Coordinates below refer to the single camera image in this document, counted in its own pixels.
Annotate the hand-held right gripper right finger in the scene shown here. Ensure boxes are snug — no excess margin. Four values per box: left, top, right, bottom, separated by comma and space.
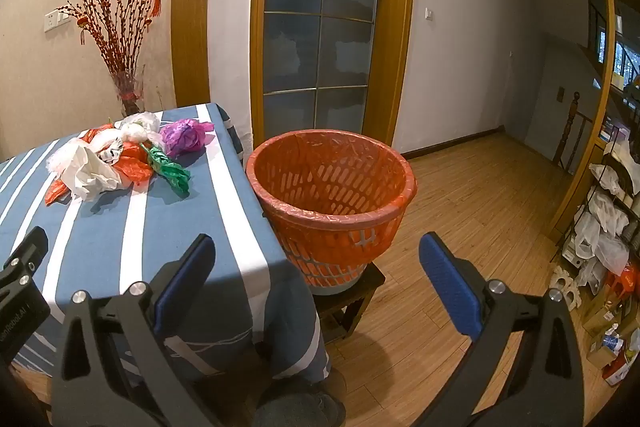
400, 232, 586, 427

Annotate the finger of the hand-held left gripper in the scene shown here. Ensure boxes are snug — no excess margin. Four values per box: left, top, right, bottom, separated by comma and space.
0, 227, 49, 293

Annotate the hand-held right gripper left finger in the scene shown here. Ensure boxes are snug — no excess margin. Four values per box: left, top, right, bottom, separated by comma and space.
50, 233, 261, 427

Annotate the purple plastic bag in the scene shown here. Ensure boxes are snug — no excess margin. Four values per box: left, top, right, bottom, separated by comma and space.
160, 118, 215, 158

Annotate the orange plastic wastebasket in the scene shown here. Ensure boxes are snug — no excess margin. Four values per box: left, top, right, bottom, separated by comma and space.
245, 130, 417, 297

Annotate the dark wooden stool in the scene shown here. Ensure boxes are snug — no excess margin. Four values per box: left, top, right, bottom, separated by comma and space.
312, 259, 387, 342

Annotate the blue white striped tablecloth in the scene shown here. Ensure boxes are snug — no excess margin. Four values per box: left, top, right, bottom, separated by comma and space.
0, 103, 332, 383

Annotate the white fluffy plush toy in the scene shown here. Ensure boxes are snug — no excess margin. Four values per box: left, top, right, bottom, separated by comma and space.
46, 141, 123, 201

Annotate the translucent plastic bag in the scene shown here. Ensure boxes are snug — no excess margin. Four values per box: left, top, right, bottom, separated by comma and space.
89, 127, 132, 164

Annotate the cardboard box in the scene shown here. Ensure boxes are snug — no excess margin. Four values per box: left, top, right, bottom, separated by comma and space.
582, 297, 626, 368

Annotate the black metal rack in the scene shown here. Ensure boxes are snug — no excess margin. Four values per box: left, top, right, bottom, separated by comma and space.
550, 142, 640, 308

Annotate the dark cloth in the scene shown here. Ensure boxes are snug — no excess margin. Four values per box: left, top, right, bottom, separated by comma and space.
252, 377, 347, 427

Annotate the small white plastic bag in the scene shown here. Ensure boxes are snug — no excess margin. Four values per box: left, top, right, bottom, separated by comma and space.
115, 111, 162, 142

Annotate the white spray bottle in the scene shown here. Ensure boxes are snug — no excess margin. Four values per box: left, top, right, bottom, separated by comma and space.
602, 324, 624, 352

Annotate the red plastic stool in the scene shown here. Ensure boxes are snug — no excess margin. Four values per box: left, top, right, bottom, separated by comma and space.
607, 264, 638, 295

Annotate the glass vase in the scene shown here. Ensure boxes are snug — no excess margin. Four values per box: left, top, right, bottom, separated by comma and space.
111, 66, 147, 116

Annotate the wooden chair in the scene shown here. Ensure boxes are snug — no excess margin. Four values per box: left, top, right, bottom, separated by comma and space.
552, 91, 596, 168

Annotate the frosted glass door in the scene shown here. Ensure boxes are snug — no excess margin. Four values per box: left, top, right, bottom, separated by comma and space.
262, 0, 382, 140

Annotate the window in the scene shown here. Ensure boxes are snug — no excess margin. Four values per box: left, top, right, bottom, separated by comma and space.
587, 0, 640, 90

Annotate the wooden partition frame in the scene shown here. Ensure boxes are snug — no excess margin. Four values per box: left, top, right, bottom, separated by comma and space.
547, 0, 640, 243

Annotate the white wall switch panel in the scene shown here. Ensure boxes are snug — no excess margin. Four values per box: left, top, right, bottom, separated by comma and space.
44, 9, 72, 32

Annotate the wooden door frame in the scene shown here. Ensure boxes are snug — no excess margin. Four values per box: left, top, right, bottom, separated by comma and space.
250, 0, 416, 152

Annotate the wooden wall column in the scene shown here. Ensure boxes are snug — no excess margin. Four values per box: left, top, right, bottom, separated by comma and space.
170, 0, 218, 110

